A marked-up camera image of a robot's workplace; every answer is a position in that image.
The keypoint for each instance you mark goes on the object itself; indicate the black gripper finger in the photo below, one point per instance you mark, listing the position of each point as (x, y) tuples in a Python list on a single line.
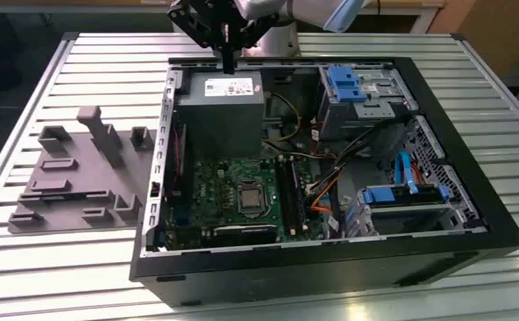
[(253, 31), (197, 23)]

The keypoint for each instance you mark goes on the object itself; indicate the metal drive cage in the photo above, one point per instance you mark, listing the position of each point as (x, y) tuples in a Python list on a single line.
[(376, 112)]

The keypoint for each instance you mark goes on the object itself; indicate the black open PC case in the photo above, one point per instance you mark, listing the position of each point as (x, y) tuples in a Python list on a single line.
[(286, 277)]

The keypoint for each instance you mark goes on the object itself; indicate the blue disk carrier with disk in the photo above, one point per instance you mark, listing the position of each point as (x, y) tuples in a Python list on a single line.
[(382, 195)]

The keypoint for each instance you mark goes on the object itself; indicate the black CPU socket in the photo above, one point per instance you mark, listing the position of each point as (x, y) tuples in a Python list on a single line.
[(251, 214)]

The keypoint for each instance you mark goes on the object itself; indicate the metal disk bay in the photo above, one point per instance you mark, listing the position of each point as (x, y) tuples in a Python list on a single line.
[(412, 209)]

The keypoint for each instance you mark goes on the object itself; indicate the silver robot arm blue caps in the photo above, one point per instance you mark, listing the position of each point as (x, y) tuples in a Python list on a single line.
[(273, 36)]

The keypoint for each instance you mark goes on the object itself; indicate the grey parts rack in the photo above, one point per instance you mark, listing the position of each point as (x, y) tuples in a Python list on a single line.
[(86, 160)]

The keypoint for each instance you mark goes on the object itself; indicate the wooden cabinet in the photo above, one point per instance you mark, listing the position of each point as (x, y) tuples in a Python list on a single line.
[(488, 30)]

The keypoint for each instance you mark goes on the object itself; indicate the silver CPU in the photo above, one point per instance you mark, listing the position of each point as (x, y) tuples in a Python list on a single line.
[(251, 199)]

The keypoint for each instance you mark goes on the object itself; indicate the black graphics card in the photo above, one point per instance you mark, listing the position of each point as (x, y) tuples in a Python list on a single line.
[(242, 235)]

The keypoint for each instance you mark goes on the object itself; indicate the black RAM slot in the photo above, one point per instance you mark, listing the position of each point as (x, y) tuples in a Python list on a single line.
[(286, 197)]

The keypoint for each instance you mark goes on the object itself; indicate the blue VGA port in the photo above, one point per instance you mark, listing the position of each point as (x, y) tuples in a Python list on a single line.
[(159, 240)]

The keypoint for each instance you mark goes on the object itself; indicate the green motherboard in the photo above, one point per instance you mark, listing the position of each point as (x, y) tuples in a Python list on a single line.
[(210, 187)]

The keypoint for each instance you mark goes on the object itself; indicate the blue port connector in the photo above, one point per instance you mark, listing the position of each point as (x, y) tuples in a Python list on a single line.
[(183, 217)]

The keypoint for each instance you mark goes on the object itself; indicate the grey power supply unit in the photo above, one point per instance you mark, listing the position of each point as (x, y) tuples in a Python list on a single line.
[(219, 127)]

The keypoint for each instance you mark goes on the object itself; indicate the installed RAM stick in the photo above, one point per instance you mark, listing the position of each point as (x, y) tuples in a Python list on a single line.
[(300, 200)]

